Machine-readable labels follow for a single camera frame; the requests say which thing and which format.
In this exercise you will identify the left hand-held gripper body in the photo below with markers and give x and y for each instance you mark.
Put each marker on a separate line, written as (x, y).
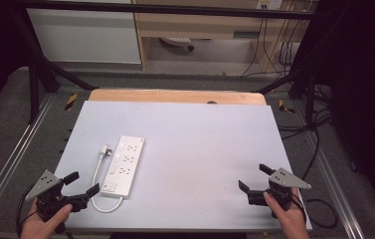
(50, 195)

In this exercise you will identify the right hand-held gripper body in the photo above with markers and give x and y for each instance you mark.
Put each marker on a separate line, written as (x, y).
(286, 181)

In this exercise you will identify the white power strip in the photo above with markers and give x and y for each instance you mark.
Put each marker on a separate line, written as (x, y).
(125, 166)

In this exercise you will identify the white plug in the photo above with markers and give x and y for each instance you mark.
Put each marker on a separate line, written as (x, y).
(105, 150)

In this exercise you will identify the person's left hand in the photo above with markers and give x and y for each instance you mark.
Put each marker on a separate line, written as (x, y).
(39, 227)

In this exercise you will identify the person's right hand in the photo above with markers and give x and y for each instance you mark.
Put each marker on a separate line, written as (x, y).
(292, 222)

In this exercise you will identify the wooden table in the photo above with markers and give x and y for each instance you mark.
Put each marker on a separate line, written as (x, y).
(175, 97)

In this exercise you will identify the white cabinet panel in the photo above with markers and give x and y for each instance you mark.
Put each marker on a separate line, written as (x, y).
(82, 36)

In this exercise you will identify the white object under desk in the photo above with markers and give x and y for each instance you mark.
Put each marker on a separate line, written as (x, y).
(176, 42)

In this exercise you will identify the wooden desk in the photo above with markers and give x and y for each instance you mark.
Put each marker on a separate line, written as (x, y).
(201, 25)

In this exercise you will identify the aluminium floor rail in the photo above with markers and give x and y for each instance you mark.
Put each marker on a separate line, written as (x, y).
(337, 186)
(16, 152)

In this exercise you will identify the white wall outlet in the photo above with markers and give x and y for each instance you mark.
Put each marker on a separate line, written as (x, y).
(269, 4)

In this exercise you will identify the black metal frame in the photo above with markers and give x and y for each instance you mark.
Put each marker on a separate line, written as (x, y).
(161, 8)

